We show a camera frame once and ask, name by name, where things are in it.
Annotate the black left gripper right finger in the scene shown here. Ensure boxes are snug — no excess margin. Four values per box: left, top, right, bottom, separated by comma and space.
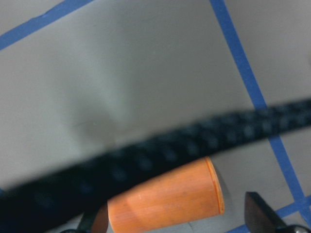
244, 192, 288, 233

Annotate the black braided camera cable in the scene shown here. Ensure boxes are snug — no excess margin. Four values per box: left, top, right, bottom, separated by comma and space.
0, 97, 311, 233

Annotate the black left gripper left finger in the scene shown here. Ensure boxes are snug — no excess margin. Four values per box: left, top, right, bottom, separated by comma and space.
77, 212, 97, 233

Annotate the plain orange cylinder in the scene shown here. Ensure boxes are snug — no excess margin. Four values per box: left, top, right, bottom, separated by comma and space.
91, 156, 225, 233

